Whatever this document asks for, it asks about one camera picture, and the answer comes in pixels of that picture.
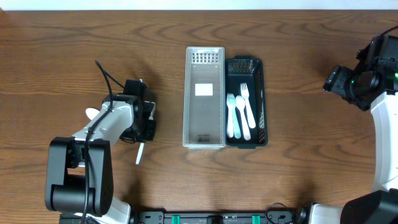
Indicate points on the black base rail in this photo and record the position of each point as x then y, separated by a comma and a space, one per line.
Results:
279, 215

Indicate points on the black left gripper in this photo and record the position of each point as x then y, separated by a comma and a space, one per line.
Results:
150, 134

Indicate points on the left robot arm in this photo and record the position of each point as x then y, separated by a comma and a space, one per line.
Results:
79, 169

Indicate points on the white spoon in black basket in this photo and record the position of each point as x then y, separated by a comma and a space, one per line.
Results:
240, 104

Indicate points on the white plastic utensil handle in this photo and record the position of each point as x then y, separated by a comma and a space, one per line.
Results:
245, 95

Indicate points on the clear perforated plastic basket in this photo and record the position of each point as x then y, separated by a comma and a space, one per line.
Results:
204, 98

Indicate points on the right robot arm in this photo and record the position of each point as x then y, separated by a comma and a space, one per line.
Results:
371, 86

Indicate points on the black perforated plastic basket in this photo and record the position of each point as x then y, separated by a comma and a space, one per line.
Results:
247, 72

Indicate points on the white plastic spoon long handle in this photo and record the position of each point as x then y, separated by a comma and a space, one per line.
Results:
140, 153

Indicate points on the white plastic fork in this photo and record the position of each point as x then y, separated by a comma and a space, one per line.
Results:
230, 130

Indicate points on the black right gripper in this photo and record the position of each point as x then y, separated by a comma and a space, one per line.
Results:
337, 80

